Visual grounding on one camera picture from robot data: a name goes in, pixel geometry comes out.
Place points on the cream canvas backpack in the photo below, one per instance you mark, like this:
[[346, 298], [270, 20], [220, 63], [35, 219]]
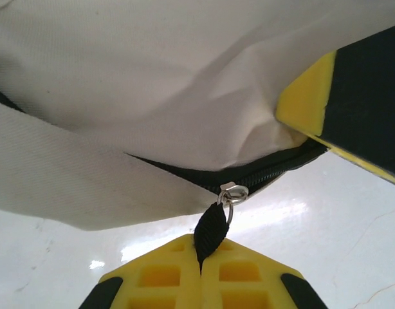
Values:
[[120, 80]]

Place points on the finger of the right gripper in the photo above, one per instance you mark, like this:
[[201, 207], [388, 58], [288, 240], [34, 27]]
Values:
[[361, 96]]

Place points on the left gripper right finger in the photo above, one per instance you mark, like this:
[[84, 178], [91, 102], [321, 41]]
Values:
[[249, 283]]

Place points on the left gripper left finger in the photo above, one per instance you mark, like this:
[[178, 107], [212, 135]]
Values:
[[152, 283]]

